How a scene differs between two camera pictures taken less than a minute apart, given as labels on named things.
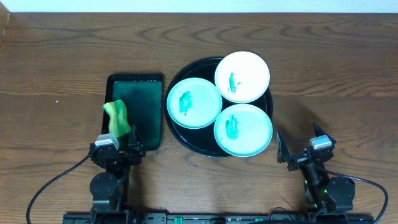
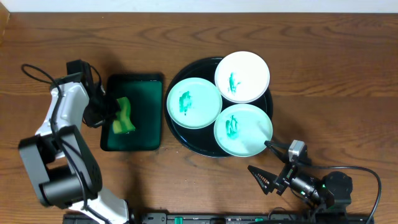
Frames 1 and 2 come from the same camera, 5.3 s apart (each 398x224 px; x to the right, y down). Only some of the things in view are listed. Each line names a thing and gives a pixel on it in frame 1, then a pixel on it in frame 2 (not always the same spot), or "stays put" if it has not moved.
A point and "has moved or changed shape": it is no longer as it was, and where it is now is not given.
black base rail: x=138 y=218 stays put
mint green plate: x=194 y=103 stays put
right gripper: x=284 y=153 -> x=288 y=173
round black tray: x=201 y=142 stays put
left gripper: x=123 y=154 -> x=101 y=109
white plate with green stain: x=242 y=76 stays put
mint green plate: x=243 y=130 stays put
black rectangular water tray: x=142 y=94 stays put
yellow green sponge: x=119 y=125 has moved or changed shape
